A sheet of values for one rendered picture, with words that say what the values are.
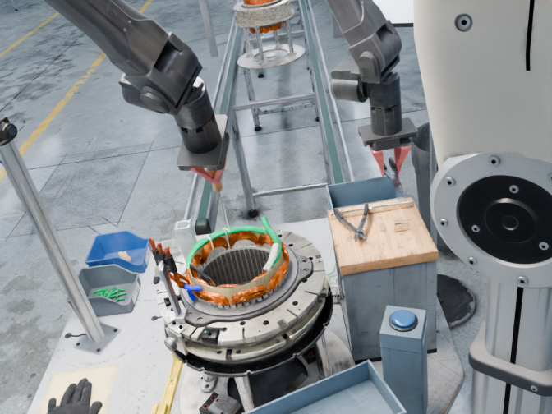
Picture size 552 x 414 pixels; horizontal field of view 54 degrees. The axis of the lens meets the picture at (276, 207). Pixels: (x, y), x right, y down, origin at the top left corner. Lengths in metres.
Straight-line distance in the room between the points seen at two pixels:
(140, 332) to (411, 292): 0.71
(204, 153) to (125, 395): 0.70
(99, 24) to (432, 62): 0.37
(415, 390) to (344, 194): 0.50
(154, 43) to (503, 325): 0.54
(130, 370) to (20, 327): 1.70
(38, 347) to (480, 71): 2.62
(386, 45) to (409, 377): 0.58
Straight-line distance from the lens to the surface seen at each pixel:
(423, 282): 1.14
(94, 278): 1.67
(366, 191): 1.34
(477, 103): 0.47
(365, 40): 0.96
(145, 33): 0.69
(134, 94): 0.82
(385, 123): 1.03
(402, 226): 1.13
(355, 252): 1.09
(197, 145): 0.82
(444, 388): 1.23
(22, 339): 2.97
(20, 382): 2.76
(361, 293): 1.12
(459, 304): 2.51
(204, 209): 1.91
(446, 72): 0.46
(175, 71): 0.71
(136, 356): 1.42
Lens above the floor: 1.74
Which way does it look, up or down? 32 degrees down
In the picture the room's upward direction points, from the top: 11 degrees counter-clockwise
